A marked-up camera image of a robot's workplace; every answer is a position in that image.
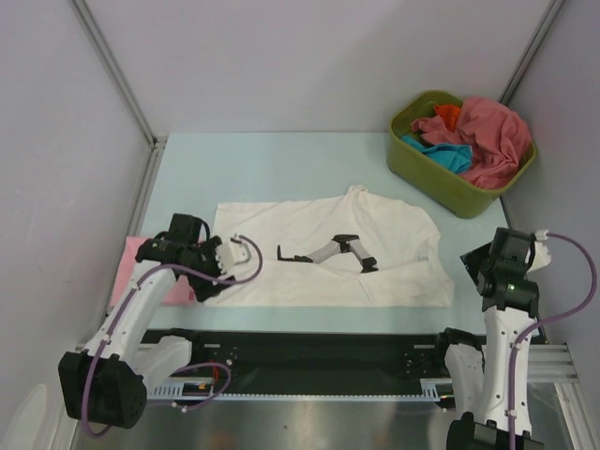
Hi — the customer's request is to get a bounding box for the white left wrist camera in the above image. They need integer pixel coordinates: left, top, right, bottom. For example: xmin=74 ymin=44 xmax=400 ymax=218
xmin=215 ymin=235 xmax=252 ymax=275

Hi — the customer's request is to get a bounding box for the folded light pink t shirt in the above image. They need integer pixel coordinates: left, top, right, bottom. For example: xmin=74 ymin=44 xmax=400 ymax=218
xmin=110 ymin=236 xmax=196 ymax=308

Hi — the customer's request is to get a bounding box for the aluminium corner post right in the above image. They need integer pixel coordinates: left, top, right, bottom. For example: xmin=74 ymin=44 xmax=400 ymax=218
xmin=499 ymin=0 xmax=569 ymax=106

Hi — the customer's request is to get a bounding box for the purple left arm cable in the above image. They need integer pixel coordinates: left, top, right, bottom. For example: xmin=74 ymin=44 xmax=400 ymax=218
xmin=79 ymin=233 xmax=264 ymax=438

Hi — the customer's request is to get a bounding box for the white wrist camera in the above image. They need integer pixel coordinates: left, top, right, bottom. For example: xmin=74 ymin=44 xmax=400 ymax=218
xmin=526 ymin=230 xmax=551 ymax=273
xmin=215 ymin=235 xmax=252 ymax=275

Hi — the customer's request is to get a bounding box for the aluminium corner post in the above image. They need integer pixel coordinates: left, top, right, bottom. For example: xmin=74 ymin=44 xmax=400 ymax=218
xmin=69 ymin=0 xmax=168 ymax=151
xmin=499 ymin=0 xmax=569 ymax=106

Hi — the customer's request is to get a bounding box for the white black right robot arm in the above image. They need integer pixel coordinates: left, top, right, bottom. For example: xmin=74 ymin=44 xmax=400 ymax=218
xmin=432 ymin=228 xmax=544 ymax=449

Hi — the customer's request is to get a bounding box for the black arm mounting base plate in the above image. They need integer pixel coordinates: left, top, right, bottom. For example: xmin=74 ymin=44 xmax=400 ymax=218
xmin=142 ymin=328 xmax=447 ymax=397

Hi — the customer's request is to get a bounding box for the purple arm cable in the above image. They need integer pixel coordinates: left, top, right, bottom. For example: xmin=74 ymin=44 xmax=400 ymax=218
xmin=505 ymin=232 xmax=600 ymax=450
xmin=79 ymin=233 xmax=264 ymax=438

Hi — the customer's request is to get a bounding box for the white slotted cable duct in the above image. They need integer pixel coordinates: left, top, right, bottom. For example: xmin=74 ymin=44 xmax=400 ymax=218
xmin=147 ymin=379 xmax=454 ymax=405

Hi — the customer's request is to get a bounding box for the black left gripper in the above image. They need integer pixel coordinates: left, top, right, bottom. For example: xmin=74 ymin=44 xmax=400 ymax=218
xmin=182 ymin=235 xmax=235 ymax=301

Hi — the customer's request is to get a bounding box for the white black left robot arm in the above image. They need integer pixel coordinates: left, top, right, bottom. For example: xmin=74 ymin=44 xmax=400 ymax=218
xmin=58 ymin=214 xmax=248 ymax=428

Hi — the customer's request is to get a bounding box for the white t shirt with print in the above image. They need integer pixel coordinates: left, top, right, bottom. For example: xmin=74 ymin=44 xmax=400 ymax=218
xmin=206 ymin=186 xmax=455 ymax=308

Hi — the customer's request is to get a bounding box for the olive green plastic bin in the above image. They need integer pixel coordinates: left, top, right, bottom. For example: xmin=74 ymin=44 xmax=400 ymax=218
xmin=386 ymin=90 xmax=538 ymax=218

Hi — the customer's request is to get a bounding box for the teal blue t shirt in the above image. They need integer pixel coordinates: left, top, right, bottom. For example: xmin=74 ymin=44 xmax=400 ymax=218
xmin=400 ymin=135 xmax=473 ymax=174

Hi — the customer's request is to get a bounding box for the aluminium corner post left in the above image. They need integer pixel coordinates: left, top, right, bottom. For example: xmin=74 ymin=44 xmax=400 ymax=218
xmin=69 ymin=0 xmax=168 ymax=151

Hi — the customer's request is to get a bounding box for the coral pink t shirt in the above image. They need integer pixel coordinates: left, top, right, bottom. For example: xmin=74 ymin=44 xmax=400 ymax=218
xmin=411 ymin=97 xmax=533 ymax=190

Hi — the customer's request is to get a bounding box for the aluminium frame rail front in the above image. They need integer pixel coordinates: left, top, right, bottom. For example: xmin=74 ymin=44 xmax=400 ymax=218
xmin=65 ymin=341 xmax=578 ymax=383

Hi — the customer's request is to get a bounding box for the orange t shirt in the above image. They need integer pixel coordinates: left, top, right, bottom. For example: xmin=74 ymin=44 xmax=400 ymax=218
xmin=434 ymin=104 xmax=461 ymax=132

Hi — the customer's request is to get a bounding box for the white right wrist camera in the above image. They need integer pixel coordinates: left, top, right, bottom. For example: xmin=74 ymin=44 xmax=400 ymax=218
xmin=526 ymin=230 xmax=551 ymax=273

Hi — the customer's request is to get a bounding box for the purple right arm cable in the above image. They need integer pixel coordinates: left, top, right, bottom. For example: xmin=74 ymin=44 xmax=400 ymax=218
xmin=505 ymin=232 xmax=600 ymax=450

